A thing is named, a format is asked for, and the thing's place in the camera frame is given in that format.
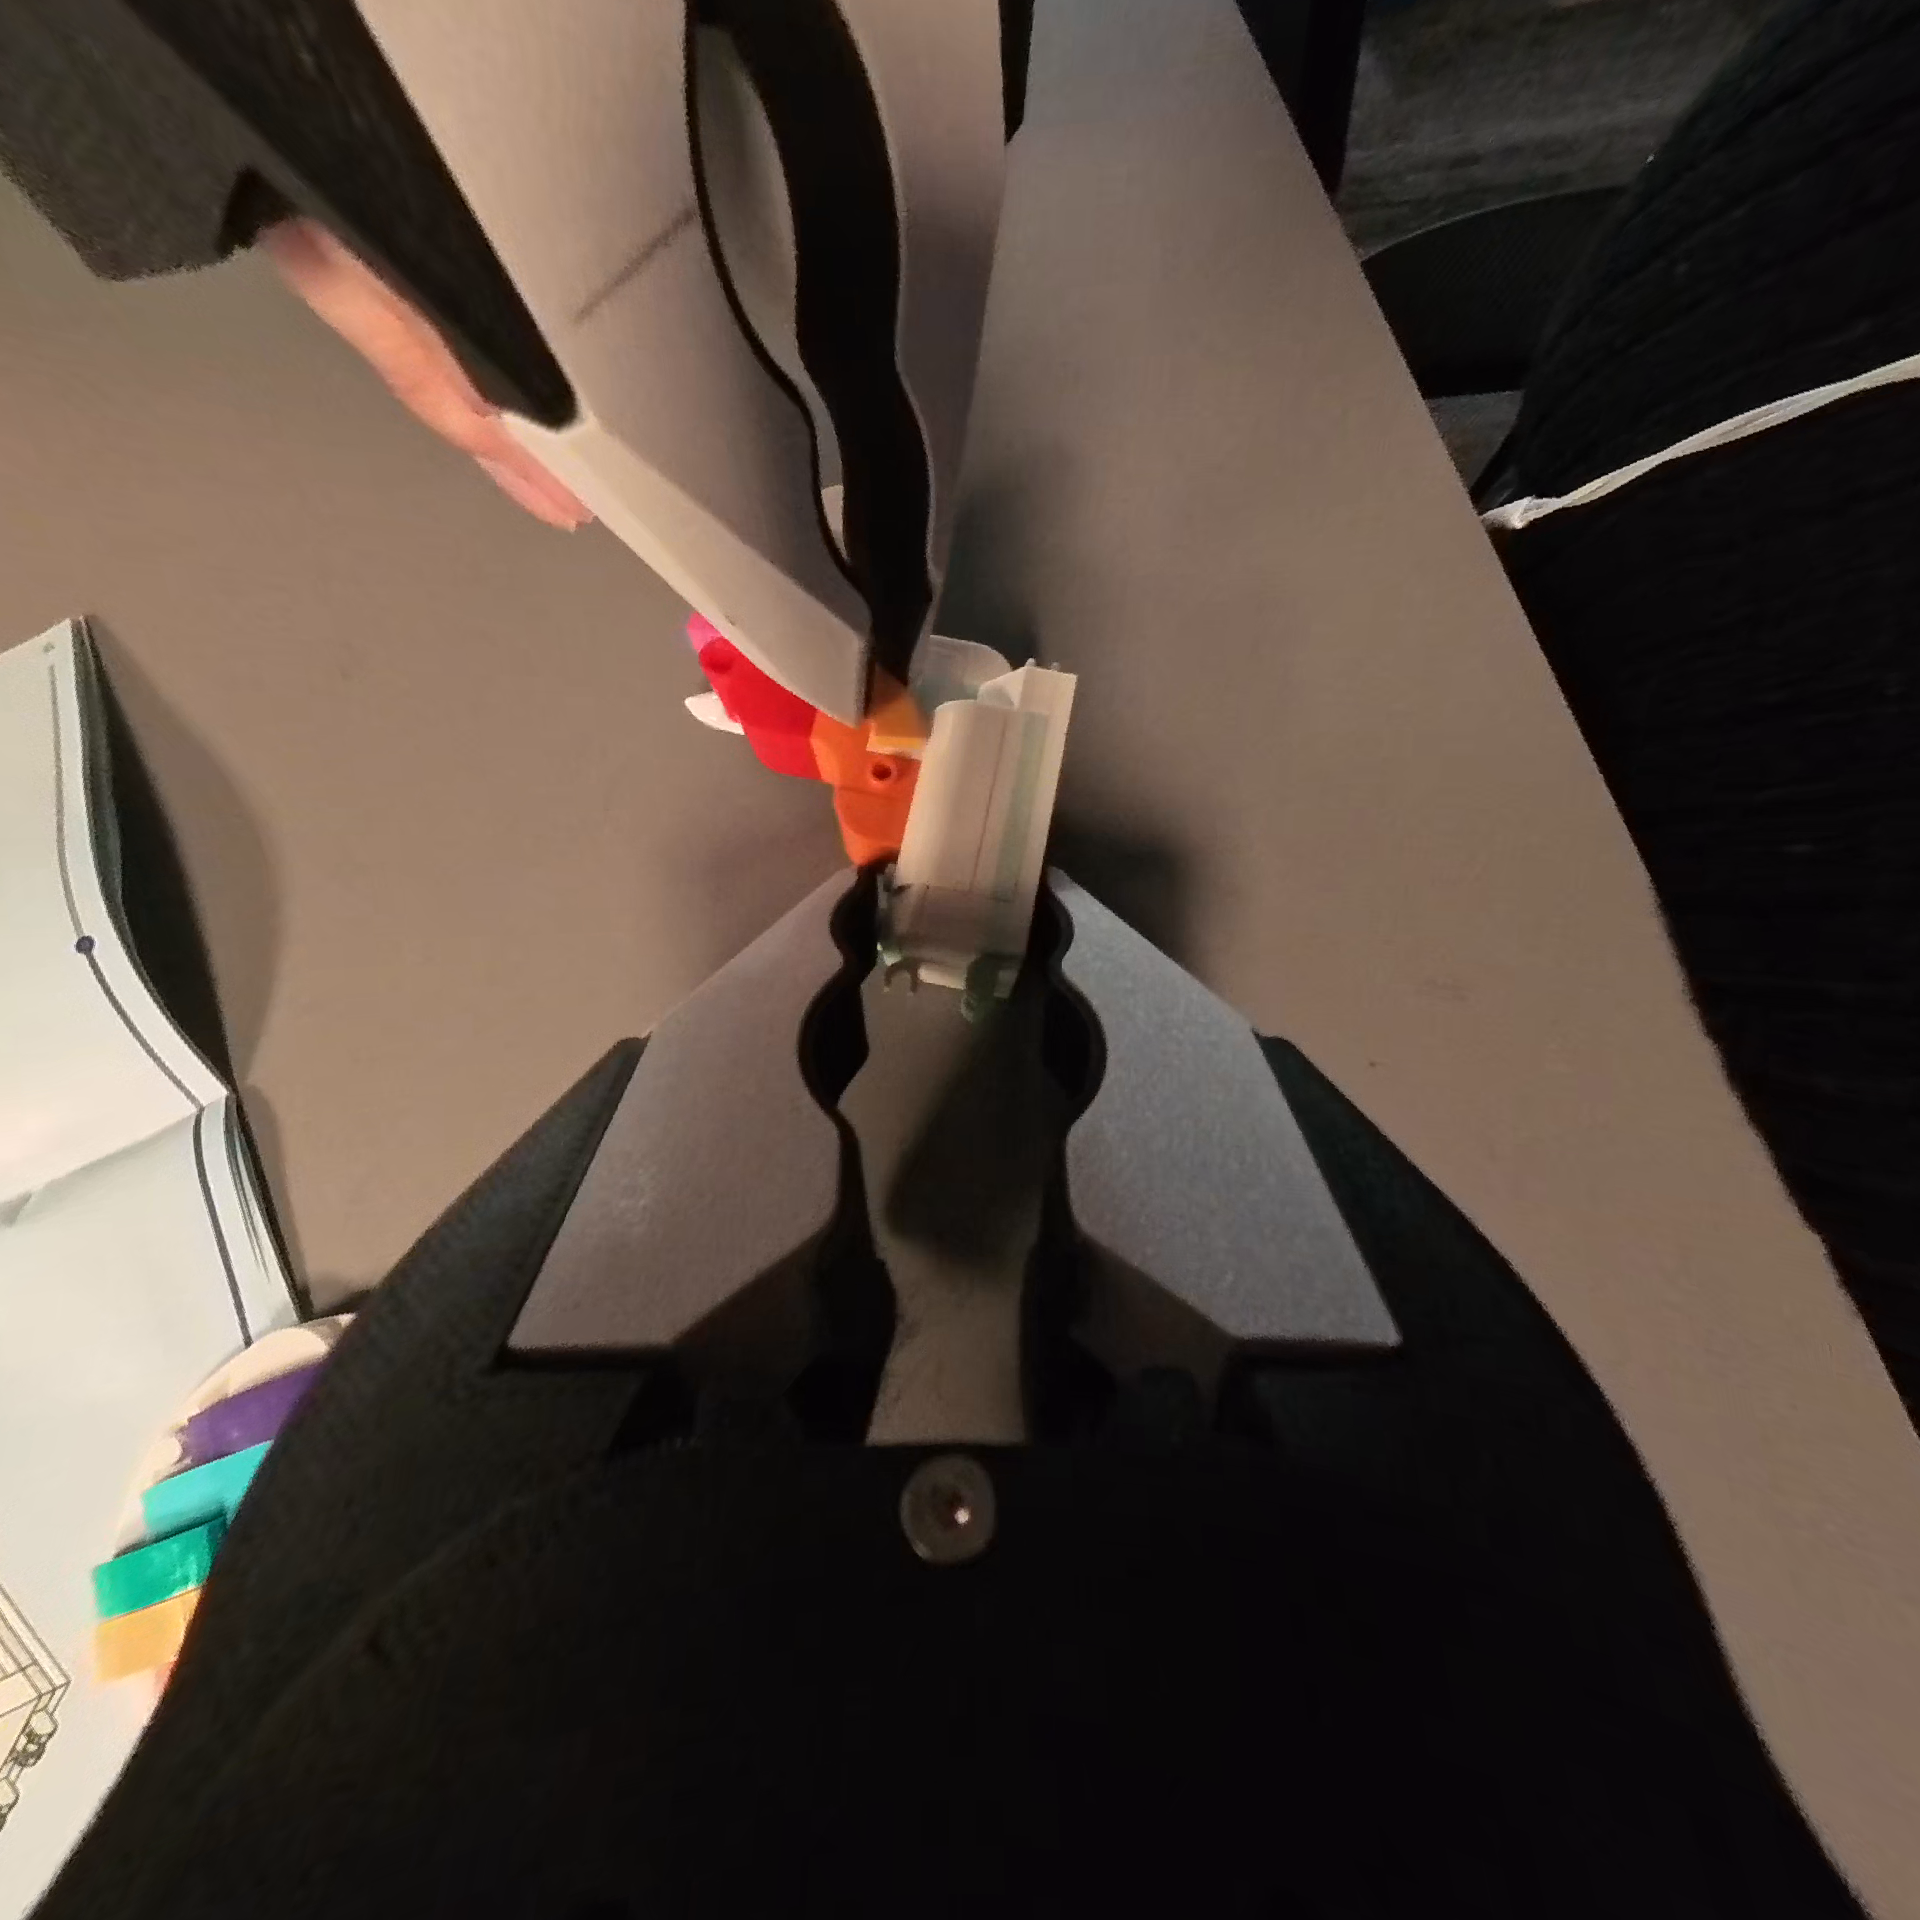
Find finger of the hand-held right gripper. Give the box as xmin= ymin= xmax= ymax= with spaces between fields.
xmin=356 ymin=0 xmax=876 ymax=724
xmin=693 ymin=0 xmax=1040 ymax=684

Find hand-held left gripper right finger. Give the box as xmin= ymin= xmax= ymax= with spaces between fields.
xmin=1031 ymin=867 xmax=1407 ymax=1364

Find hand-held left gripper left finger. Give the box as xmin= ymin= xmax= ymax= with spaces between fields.
xmin=508 ymin=870 xmax=904 ymax=1367

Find orange and red lego assembly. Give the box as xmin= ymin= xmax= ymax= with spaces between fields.
xmin=681 ymin=607 xmax=935 ymax=873

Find white lego assembly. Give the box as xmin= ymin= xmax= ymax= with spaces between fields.
xmin=877 ymin=638 xmax=1082 ymax=1024

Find purple lego brick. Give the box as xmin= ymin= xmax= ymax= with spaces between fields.
xmin=183 ymin=1367 xmax=330 ymax=1469

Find teal lego brick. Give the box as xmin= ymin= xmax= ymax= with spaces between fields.
xmin=140 ymin=1438 xmax=275 ymax=1535

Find lego instruction booklet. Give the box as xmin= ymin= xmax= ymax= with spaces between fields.
xmin=0 ymin=615 xmax=308 ymax=1920

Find green lego brick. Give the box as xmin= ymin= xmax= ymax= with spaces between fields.
xmin=89 ymin=1510 xmax=231 ymax=1622

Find yellow lego brick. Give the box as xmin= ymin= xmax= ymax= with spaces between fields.
xmin=95 ymin=1585 xmax=207 ymax=1692

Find person's right hand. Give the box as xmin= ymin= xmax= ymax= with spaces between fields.
xmin=276 ymin=221 xmax=596 ymax=529

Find person's black clothing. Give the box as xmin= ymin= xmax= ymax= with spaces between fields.
xmin=1477 ymin=0 xmax=1920 ymax=1425

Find white drawstring cord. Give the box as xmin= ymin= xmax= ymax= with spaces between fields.
xmin=1477 ymin=352 xmax=1920 ymax=529

